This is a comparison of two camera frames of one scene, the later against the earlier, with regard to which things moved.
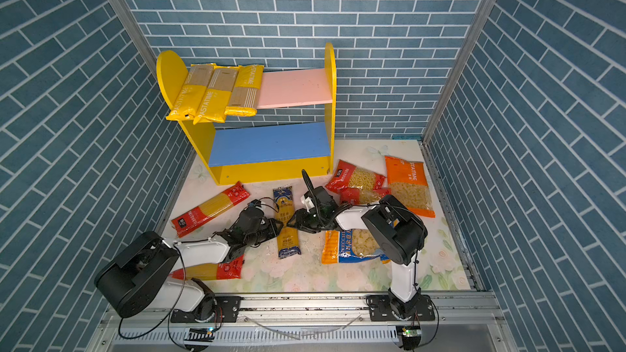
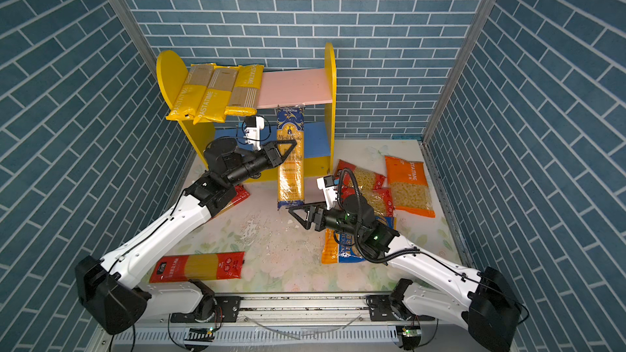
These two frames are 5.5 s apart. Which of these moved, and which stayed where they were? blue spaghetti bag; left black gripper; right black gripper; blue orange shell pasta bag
Moved: blue spaghetti bag; left black gripper
Stayed: right black gripper; blue orange shell pasta bag
